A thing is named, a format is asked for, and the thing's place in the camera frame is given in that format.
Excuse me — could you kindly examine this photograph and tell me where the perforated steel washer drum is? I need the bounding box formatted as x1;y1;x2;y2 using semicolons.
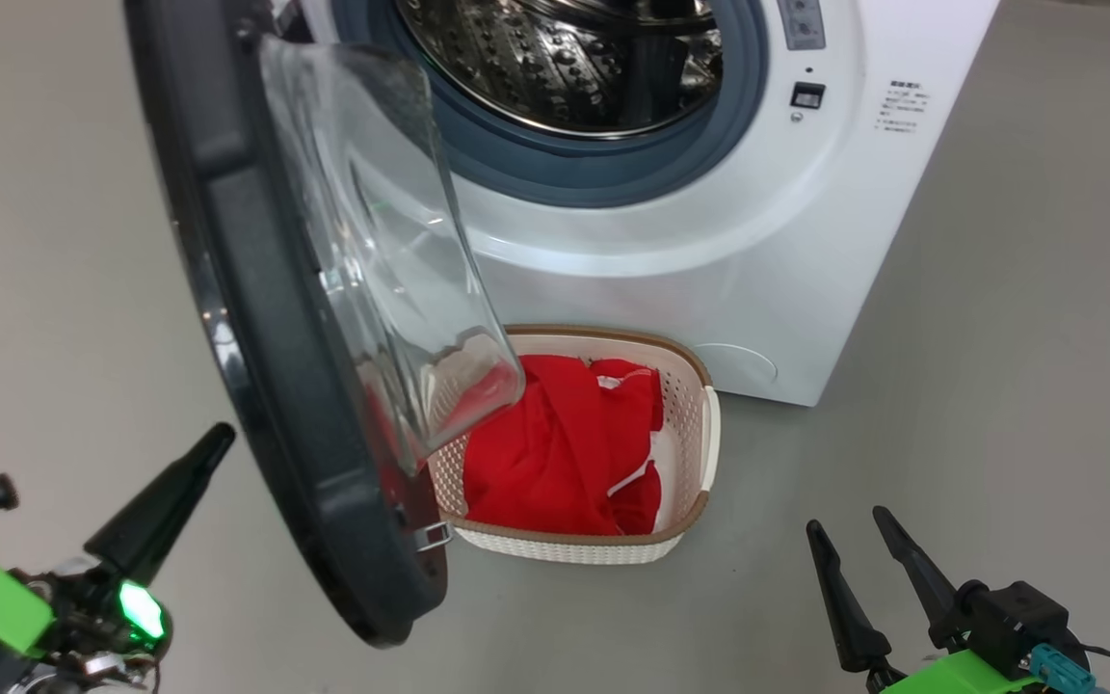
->
396;0;725;136

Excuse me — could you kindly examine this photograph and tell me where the white front-load washing machine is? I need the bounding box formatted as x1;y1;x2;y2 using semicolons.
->
271;0;1001;408

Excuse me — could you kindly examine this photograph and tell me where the red garment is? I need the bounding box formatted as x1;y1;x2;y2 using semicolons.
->
463;355;664;537

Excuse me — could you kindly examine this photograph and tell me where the cream plastic laundry basket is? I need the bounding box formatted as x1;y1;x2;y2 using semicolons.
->
428;325;722;566

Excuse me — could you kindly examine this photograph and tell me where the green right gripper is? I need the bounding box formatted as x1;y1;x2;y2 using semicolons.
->
806;506;1038;694

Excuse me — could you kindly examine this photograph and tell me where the black round glass washer door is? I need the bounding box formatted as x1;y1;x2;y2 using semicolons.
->
123;0;527;649

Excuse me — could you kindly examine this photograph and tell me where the grey rubber door gasket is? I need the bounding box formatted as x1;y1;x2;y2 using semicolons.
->
329;0;770;208

